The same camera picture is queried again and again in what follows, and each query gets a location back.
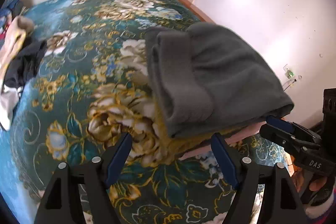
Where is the grey fleece sweatshirt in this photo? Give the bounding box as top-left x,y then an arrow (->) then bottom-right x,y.
145,22 -> 294,138

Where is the pink sleeved right forearm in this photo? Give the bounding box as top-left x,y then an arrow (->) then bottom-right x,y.
305,194 -> 335,221

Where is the gloved right hand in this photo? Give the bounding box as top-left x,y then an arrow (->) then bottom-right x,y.
298,172 -> 335,206

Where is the blue floral bed blanket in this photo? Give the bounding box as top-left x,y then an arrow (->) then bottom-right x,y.
0,0 -> 295,224

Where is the navy and white garment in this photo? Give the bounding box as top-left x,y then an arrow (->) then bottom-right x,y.
1,38 -> 47,131

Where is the pink fleece garment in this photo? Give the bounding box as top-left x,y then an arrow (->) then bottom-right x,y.
1,16 -> 34,86

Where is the wall power socket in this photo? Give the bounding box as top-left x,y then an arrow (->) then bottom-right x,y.
283,64 -> 297,83

